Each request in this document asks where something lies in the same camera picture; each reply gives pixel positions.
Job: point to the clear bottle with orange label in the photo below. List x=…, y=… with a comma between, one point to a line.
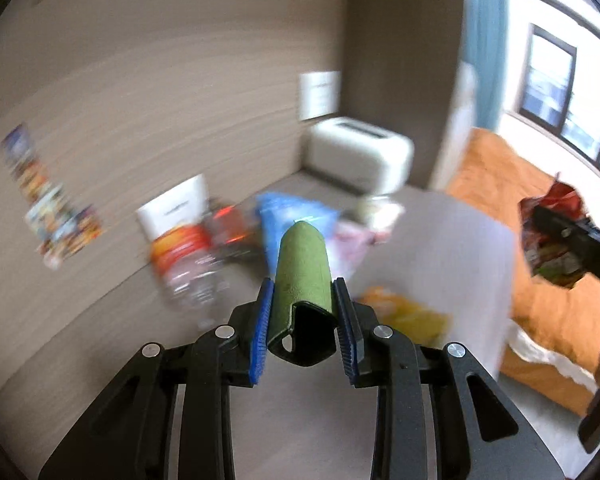
x=190, y=270

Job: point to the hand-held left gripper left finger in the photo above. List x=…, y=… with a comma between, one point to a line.
x=260, y=330

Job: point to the white wall socket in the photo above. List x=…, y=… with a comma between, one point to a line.
x=320, y=95
x=172, y=207

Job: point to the white and green cup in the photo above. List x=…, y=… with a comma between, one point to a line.
x=380, y=212

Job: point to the wooden desk hutch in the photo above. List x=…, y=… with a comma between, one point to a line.
x=180, y=60

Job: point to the green tube packet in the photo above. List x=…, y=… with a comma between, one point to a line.
x=300, y=270

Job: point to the blue curtain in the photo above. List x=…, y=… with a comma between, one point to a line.
x=482, y=35

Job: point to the blue plastic bag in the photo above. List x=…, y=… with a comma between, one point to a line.
x=280, y=215

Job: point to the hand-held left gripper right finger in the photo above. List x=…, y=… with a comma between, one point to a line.
x=342, y=330

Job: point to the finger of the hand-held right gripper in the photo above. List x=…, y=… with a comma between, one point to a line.
x=580, y=242

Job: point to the yellow snack bag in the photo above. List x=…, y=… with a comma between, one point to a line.
x=415, y=317

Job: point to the dark framed window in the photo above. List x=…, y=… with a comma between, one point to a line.
x=550, y=80

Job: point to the white tissue box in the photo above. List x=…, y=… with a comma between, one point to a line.
x=355, y=155

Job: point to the pink and white wrapper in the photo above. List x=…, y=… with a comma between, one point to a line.
x=352, y=245

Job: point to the red packet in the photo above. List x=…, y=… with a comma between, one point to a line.
x=227, y=230

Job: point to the red snack bag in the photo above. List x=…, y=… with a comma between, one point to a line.
x=560, y=195

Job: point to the colourful wall stickers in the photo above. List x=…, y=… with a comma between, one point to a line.
x=45, y=200

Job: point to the orange blanket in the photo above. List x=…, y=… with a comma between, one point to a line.
x=490, y=175

